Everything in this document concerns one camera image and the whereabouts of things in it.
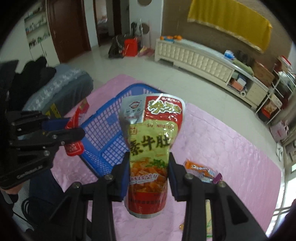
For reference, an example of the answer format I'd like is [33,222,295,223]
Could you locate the red snack packet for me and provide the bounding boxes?
[64,98,90,157]

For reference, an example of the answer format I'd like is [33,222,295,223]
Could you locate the blue plastic basket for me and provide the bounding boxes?
[80,83,161,177]

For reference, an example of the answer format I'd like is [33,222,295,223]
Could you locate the orange snack packet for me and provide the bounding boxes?
[184,159,216,183]

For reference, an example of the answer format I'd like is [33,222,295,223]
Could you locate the red green tofu snack bag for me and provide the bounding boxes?
[119,93,186,218]

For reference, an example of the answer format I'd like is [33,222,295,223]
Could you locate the green cracker packet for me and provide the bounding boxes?
[205,199,212,238]

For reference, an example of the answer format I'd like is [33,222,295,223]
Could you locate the grey patterned sofa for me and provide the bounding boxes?
[23,64,93,118]

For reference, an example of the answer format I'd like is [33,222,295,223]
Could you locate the purple yellow snack box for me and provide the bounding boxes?
[212,173,223,184]

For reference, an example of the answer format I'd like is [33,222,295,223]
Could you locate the pink quilted table cloth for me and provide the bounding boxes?
[50,74,283,241]

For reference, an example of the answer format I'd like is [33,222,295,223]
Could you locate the black bag on floor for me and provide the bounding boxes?
[108,35,125,59]

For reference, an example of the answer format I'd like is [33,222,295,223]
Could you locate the pink bag on floor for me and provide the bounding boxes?
[269,121,289,142]

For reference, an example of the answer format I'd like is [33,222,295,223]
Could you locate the brown wooden door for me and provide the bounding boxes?
[46,0,91,63]

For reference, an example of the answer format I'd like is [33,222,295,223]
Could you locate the white metal shelf rack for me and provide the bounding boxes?
[255,70,295,125]

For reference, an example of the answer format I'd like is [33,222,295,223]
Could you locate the cardboard box on cabinet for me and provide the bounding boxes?
[251,60,275,87]

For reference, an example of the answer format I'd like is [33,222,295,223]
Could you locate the cream tv cabinet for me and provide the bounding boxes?
[154,39,269,109]

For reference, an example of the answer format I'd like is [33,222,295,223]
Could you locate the yellow wall cloth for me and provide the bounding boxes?
[187,0,273,53]

